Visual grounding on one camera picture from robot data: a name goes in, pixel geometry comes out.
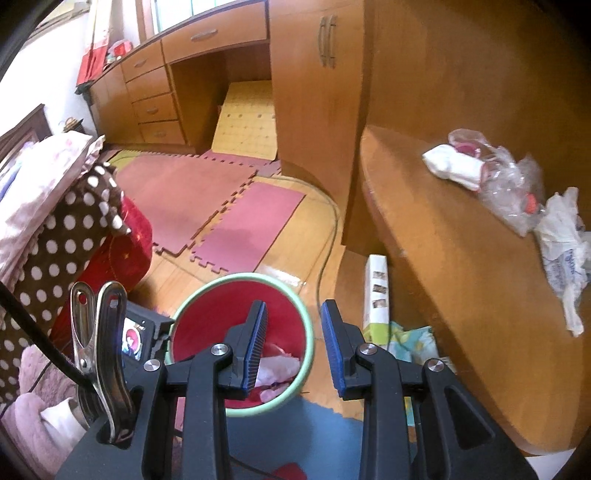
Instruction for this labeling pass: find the blue foam mat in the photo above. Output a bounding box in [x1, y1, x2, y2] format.
[226, 394, 370, 480]

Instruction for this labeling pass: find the red bin with green rim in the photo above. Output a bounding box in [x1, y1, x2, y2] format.
[165, 272, 315, 418]

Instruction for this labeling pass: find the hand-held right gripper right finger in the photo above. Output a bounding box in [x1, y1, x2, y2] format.
[321, 298, 539, 480]

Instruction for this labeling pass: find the brown polka dot cloth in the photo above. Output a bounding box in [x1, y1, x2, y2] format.
[0, 162, 133, 409]

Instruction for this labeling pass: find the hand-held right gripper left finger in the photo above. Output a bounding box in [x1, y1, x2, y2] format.
[139, 299, 270, 480]

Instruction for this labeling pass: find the pink floral pillow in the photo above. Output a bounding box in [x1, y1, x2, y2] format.
[0, 133, 106, 278]

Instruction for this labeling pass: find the metal spring clip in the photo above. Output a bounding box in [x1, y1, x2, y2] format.
[69, 281, 136, 446]

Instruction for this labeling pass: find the white and green carton box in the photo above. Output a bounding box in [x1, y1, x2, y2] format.
[362, 254, 392, 344]

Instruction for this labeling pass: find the mauve foam mat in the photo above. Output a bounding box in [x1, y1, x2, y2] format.
[190, 182, 308, 274]

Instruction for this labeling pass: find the dusty pink foam mat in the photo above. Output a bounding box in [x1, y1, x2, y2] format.
[107, 150, 259, 257]

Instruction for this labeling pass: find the yellow grid board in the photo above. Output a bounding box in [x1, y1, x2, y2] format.
[211, 79, 280, 162]

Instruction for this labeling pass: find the window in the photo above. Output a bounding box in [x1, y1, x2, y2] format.
[148, 0, 271, 35]

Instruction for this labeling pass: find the wooden desk with drawers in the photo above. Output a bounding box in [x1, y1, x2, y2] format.
[87, 0, 273, 155]

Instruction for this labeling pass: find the wooden bed headboard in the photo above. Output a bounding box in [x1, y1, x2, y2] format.
[0, 104, 52, 160]

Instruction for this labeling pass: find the white printed plastic bag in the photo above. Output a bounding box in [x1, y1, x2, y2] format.
[536, 186, 591, 337]

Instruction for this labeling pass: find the red patterned cushion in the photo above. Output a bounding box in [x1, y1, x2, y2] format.
[50, 196, 154, 342]

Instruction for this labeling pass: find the light blue patterned wrapper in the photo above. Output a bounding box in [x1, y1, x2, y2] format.
[388, 320, 441, 365]

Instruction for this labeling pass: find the clear bottle with red label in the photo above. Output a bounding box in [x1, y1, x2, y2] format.
[478, 152, 546, 237]

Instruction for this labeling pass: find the wooden wardrobe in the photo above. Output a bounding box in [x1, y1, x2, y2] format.
[269, 0, 372, 222]

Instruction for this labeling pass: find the red hanging banner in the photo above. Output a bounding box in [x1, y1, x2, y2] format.
[75, 0, 112, 95]

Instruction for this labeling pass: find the white sock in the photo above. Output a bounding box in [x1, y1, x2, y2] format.
[422, 144, 485, 191]

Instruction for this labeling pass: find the fluffy pale purple rug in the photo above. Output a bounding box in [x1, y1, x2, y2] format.
[0, 344, 90, 478]

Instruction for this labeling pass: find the grey floor cable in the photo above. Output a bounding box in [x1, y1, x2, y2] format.
[277, 178, 341, 308]

